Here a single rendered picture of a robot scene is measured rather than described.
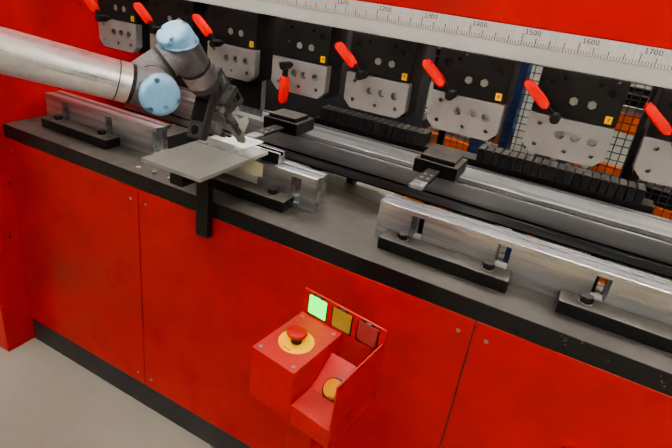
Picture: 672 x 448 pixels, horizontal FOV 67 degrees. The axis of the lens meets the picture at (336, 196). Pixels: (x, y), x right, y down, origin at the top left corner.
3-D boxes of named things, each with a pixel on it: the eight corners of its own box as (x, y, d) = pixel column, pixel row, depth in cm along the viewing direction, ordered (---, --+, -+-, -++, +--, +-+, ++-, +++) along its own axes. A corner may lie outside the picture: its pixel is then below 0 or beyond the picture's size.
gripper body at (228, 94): (246, 102, 128) (227, 68, 118) (228, 128, 125) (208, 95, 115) (222, 95, 131) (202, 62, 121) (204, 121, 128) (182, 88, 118)
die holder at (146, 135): (47, 120, 172) (44, 92, 168) (63, 116, 177) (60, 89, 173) (156, 158, 153) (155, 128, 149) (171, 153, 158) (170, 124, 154)
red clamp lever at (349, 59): (336, 40, 108) (363, 76, 107) (345, 39, 111) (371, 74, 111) (331, 46, 109) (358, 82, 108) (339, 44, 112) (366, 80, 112)
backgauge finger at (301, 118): (232, 137, 145) (232, 120, 143) (282, 121, 167) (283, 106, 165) (266, 148, 140) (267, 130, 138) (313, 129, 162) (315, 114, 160)
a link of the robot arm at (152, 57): (114, 83, 99) (162, 52, 100) (107, 71, 107) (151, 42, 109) (140, 115, 103) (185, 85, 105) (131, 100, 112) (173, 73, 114)
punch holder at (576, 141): (519, 149, 101) (543, 65, 94) (525, 140, 108) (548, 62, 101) (600, 169, 95) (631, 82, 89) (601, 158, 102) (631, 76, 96)
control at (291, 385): (248, 393, 102) (253, 321, 95) (298, 353, 115) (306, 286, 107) (327, 450, 92) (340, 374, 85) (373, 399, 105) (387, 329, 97)
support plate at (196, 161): (140, 161, 119) (140, 157, 119) (215, 138, 141) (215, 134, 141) (199, 183, 112) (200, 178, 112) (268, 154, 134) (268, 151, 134)
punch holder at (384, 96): (342, 105, 116) (352, 30, 110) (358, 99, 124) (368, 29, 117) (402, 120, 111) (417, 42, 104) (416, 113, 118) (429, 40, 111)
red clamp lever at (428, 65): (425, 57, 100) (455, 97, 100) (431, 56, 104) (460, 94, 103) (418, 63, 101) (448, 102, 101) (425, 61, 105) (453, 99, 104)
